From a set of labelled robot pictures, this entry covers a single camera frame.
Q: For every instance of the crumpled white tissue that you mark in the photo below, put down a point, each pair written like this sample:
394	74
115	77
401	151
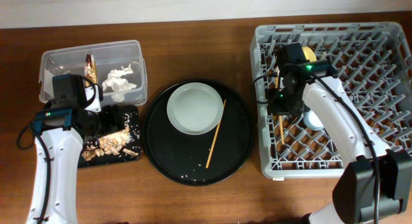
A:
116	82

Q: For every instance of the blue plastic cup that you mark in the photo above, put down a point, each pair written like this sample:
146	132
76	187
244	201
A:
312	121

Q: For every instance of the grey plastic dishwasher rack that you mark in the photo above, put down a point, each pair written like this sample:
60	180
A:
373	61

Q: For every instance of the wooden chopstick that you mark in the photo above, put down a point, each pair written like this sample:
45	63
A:
215	138
280	118

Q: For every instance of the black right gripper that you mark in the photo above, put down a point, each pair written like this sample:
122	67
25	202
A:
274	106

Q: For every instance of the pale green plate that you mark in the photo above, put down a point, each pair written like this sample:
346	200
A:
194	108

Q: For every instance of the clear plastic waste bin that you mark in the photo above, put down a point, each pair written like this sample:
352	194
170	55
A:
117	67

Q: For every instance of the gold foil wrapper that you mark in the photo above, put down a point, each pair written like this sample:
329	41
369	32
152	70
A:
90	69

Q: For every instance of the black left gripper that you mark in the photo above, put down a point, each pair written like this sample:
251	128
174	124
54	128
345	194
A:
116	120

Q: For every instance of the food scraps pile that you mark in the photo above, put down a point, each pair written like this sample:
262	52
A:
120	146

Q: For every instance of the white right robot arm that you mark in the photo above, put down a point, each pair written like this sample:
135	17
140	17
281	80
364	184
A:
376	180

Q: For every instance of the yellow bowl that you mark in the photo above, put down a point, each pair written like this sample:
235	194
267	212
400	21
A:
309	54

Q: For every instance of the round black tray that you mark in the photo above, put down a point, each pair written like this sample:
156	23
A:
182	158

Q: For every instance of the black rectangular tray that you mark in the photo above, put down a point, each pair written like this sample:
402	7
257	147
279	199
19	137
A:
123	110

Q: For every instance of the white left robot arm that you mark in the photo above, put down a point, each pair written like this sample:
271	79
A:
59	134

